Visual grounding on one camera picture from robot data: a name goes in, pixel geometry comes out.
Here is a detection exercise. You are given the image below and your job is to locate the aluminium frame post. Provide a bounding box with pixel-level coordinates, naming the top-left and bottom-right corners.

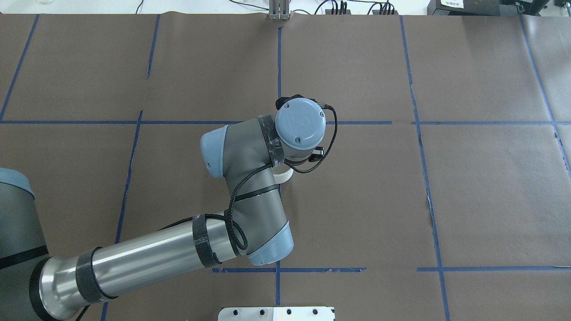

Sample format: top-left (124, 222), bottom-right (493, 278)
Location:
top-left (268, 0), bottom-right (291, 21)

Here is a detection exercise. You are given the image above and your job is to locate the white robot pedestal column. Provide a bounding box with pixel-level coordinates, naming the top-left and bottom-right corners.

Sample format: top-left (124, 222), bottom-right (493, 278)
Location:
top-left (218, 306), bottom-right (336, 321)

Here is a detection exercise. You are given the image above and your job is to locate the white smiley mug black handle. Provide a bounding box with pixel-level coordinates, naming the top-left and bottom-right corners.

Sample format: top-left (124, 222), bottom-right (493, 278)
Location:
top-left (271, 164), bottom-right (294, 184)

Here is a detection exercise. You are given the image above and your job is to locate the black box on desk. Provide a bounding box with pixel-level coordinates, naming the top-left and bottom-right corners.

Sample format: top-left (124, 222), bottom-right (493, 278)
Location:
top-left (426, 0), bottom-right (501, 16)

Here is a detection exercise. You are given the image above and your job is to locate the brown paper table cover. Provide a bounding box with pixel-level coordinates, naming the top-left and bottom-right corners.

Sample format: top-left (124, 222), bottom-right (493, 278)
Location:
top-left (1, 12), bottom-right (571, 321)

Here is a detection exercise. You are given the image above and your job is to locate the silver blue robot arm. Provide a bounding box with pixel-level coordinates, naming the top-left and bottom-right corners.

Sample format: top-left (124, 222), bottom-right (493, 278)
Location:
top-left (1, 95), bottom-right (337, 321)

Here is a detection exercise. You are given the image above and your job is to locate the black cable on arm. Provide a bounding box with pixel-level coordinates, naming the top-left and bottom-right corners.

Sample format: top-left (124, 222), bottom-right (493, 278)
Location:
top-left (156, 103), bottom-right (339, 268)

